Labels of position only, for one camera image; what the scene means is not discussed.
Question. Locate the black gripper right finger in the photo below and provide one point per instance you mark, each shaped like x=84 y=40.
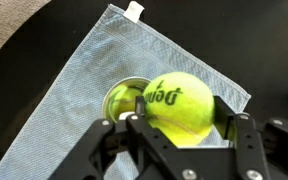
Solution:
x=260 y=150

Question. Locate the clear tennis ball canister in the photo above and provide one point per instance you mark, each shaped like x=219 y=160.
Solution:
x=108 y=100

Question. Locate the light blue towel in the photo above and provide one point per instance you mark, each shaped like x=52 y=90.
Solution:
x=84 y=100

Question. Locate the yellow-green tennis ball with print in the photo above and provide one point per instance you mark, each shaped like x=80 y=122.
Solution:
x=180 y=106

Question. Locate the tennis ball inside canister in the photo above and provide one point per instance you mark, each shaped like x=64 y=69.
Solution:
x=125 y=100

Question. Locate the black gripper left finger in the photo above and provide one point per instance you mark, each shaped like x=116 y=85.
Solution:
x=140 y=146

